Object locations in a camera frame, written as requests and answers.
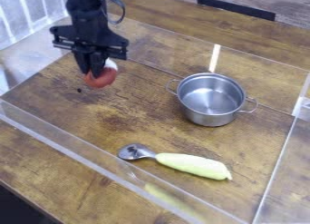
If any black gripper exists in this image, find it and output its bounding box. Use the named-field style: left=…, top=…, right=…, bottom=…
left=50, top=25, right=130, bottom=78

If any red white toy mushroom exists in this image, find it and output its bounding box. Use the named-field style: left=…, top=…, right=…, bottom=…
left=85, top=58, right=118, bottom=88

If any silver metal pot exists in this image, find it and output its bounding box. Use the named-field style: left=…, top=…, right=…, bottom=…
left=165, top=73, right=258, bottom=127

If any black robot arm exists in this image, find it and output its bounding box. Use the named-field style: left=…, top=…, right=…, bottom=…
left=50, top=0, right=130, bottom=78

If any black strip on table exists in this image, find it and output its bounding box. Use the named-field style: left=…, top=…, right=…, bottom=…
left=197, top=0, right=277, bottom=21

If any clear acrylic front barrier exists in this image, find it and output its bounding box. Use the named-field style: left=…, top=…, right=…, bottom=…
left=0, top=99, right=248, bottom=224

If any black cable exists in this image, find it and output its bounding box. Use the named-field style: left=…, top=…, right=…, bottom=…
left=106, top=0, right=127, bottom=25

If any spoon with yellow handle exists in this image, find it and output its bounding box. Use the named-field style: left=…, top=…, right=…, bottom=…
left=118, top=143, right=233, bottom=180

